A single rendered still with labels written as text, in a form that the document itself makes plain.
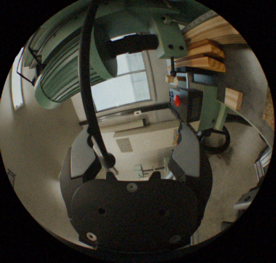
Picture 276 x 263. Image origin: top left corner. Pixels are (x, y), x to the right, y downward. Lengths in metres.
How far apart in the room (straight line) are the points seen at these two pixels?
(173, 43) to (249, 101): 0.21
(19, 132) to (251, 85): 1.81
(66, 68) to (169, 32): 0.25
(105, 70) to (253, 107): 0.31
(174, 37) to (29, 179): 1.84
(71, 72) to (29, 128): 1.47
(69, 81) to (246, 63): 0.38
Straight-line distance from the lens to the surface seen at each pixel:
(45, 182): 1.72
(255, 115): 0.21
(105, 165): 0.16
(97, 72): 0.19
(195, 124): 0.26
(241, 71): 0.23
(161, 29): 0.25
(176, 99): 0.20
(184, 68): 0.21
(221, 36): 0.22
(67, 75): 0.22
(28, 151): 1.60
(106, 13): 0.25
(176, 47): 0.23
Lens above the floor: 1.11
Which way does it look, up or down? 6 degrees up
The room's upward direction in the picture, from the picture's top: 100 degrees counter-clockwise
